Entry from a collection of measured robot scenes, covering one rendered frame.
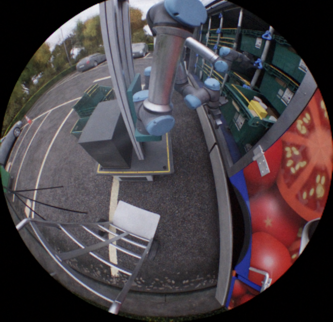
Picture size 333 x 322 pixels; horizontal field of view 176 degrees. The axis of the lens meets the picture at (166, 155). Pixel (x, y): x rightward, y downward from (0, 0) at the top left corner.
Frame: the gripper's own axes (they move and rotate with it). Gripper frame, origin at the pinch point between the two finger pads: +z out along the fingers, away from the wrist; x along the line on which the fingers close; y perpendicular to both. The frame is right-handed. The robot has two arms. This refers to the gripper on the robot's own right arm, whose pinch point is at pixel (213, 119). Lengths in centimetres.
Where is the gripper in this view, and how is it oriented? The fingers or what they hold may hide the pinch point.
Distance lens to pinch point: 77.8
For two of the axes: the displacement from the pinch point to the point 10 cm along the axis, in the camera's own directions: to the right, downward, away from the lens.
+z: 3.5, 2.9, 8.9
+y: -9.2, 2.9, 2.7
